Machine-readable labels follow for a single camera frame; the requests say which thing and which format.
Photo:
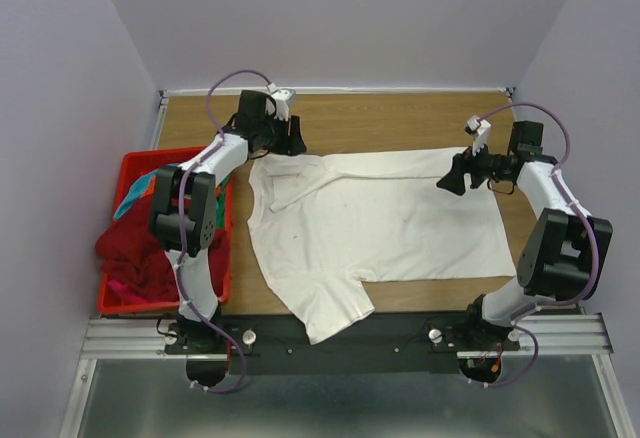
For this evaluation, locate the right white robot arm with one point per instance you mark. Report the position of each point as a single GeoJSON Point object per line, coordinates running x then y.
{"type": "Point", "coordinates": [561, 262]}

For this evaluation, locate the teal t shirt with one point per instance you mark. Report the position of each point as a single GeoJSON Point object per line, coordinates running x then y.
{"type": "Point", "coordinates": [133, 194]}

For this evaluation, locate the pink t shirt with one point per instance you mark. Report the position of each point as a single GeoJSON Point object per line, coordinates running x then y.
{"type": "Point", "coordinates": [125, 293]}

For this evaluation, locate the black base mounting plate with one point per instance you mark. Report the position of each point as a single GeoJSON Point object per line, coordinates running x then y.
{"type": "Point", "coordinates": [433, 342]}

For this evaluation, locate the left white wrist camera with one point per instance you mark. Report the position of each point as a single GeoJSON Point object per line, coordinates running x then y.
{"type": "Point", "coordinates": [279, 102]}

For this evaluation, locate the dark red t shirt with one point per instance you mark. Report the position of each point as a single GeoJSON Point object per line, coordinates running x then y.
{"type": "Point", "coordinates": [131, 255]}

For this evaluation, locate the aluminium frame rail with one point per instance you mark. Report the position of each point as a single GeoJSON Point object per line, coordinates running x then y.
{"type": "Point", "coordinates": [559, 383]}

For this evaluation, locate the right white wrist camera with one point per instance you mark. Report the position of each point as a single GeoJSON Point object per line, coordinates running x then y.
{"type": "Point", "coordinates": [479, 129]}

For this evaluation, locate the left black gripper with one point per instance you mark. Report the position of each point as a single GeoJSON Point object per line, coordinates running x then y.
{"type": "Point", "coordinates": [289, 145]}

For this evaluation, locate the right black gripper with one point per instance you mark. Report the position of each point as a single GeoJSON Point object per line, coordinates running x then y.
{"type": "Point", "coordinates": [463, 163]}

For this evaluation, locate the red plastic bin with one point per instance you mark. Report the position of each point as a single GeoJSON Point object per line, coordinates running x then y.
{"type": "Point", "coordinates": [133, 166]}

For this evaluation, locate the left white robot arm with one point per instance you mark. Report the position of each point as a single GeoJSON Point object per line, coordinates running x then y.
{"type": "Point", "coordinates": [184, 205]}

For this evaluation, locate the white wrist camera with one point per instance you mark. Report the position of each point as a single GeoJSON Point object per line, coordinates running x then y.
{"type": "Point", "coordinates": [279, 102]}
{"type": "Point", "coordinates": [479, 129]}

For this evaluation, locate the white t shirt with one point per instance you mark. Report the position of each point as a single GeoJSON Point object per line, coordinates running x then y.
{"type": "Point", "coordinates": [323, 226]}

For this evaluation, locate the orange t shirt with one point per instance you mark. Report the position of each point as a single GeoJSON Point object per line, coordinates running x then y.
{"type": "Point", "coordinates": [150, 188]}

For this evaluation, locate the green t shirt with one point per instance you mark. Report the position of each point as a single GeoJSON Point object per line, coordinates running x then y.
{"type": "Point", "coordinates": [224, 202]}

